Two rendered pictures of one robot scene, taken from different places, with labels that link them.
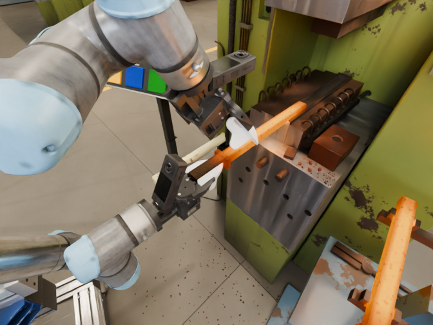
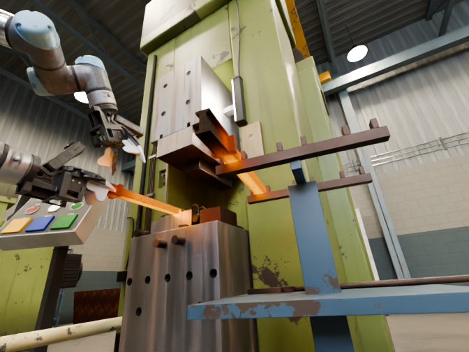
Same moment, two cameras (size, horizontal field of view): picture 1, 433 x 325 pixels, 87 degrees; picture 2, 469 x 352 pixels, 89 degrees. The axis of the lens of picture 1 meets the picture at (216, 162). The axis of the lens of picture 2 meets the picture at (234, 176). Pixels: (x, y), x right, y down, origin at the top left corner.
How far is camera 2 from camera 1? 0.77 m
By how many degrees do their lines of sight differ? 74
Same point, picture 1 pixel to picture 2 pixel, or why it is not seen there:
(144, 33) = (91, 70)
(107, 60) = (68, 73)
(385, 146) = (254, 213)
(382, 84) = not seen: hidden behind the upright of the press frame
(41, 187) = not seen: outside the picture
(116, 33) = (79, 68)
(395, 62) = not seen: hidden behind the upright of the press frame
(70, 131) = (55, 38)
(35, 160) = (41, 26)
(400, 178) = (277, 229)
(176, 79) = (98, 95)
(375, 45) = (241, 210)
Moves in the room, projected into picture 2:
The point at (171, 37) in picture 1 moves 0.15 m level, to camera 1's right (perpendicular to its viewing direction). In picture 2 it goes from (101, 77) to (154, 86)
